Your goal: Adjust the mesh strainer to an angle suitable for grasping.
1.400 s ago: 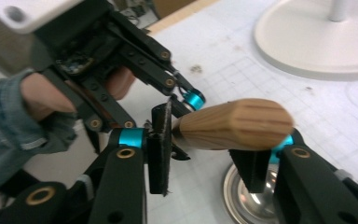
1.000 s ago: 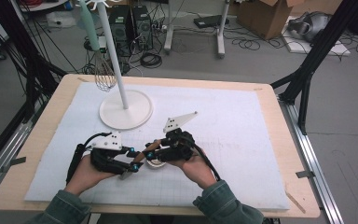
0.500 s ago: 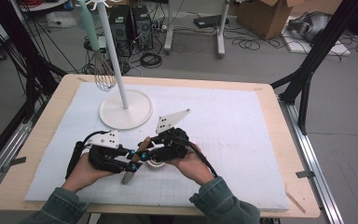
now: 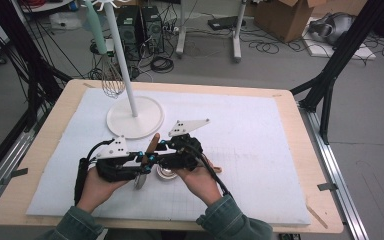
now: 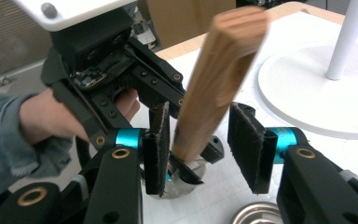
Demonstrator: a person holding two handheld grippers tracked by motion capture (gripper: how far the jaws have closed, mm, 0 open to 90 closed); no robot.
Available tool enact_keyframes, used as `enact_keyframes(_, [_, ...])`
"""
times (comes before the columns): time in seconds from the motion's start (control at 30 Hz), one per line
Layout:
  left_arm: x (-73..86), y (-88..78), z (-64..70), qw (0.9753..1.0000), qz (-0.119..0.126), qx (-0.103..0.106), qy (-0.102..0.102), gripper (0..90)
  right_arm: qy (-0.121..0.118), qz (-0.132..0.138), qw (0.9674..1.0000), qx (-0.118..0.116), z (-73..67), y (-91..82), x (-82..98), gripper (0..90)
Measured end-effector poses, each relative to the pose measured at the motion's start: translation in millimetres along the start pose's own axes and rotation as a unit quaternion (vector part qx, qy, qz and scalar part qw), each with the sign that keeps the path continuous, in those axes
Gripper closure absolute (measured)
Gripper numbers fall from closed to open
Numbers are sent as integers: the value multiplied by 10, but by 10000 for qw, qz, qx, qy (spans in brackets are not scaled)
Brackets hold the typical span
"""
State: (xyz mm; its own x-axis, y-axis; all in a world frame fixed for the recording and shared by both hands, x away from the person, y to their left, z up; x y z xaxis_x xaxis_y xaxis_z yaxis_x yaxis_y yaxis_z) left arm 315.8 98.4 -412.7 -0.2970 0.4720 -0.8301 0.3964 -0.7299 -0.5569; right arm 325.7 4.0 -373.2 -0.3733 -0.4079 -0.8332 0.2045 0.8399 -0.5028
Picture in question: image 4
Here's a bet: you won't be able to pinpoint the person's right hand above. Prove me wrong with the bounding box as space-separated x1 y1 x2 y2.
172 157 224 208

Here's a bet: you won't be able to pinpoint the flat black device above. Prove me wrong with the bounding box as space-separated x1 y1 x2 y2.
207 15 247 32

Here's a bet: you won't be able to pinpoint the white grid mat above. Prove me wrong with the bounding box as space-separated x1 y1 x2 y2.
26 87 312 226

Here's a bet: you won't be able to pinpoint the clear plastic bag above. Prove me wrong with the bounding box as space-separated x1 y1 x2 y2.
49 12 83 31

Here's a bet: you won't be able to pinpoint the white power adapter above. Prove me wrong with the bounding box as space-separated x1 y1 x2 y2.
105 38 116 58

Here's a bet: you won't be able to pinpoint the whisk with mint green handle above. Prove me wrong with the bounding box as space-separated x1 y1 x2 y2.
84 0 127 100

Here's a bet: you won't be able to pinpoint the person's left hand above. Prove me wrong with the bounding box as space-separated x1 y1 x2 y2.
76 165 130 215

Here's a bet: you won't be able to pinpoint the light wooden table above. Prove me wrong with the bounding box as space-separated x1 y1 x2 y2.
0 78 344 234

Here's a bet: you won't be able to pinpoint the white foam board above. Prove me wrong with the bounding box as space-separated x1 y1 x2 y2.
301 32 378 61

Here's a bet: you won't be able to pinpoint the brown cardboard box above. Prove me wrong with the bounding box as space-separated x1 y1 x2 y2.
253 0 328 44

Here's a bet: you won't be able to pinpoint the right hand-held gripper black cable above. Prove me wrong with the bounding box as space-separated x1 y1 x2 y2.
184 143 232 198

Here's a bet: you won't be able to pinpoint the black metal frame with cables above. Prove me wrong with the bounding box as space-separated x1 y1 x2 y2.
0 0 73 134

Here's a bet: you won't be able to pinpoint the coiled black cable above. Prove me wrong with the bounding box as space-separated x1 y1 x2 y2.
150 55 175 75

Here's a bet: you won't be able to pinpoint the black computer tower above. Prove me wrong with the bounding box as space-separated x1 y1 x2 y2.
140 5 164 54
116 4 143 62

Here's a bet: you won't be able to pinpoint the loose black floor cables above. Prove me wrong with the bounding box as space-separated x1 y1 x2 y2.
243 28 312 56

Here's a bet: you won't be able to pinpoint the grey metal bracket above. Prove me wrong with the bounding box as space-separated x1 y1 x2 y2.
317 182 340 192
0 167 30 186

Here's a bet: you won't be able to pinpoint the grey helmet-like device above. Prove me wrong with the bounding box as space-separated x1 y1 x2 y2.
308 12 357 46

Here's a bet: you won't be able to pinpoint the white hook rack stand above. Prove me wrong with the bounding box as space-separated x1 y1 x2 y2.
79 0 165 140

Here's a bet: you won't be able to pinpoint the hand-held gripper black cable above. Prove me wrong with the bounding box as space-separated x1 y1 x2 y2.
184 143 232 198
74 139 115 205

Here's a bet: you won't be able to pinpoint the thin wooden stick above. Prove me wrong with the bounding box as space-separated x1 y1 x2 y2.
305 203 330 230

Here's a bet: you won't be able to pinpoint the round white side table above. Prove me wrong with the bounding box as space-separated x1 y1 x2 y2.
19 0 75 14

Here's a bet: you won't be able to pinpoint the silver metal rail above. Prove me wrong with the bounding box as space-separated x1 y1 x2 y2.
299 106 370 240
0 126 36 218

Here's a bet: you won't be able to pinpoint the small mesh strainer wooden handle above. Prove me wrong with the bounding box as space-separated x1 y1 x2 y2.
133 132 162 192

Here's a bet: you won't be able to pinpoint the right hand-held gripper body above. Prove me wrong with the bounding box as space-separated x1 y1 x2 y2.
160 118 211 172

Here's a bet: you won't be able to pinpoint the left hand-held gripper black cable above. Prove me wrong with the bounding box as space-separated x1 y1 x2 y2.
74 139 115 205

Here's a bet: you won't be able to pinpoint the white metal floor frame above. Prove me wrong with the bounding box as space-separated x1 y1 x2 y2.
175 0 248 63

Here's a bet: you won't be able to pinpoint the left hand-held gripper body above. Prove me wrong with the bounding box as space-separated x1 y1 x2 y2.
94 134 142 183

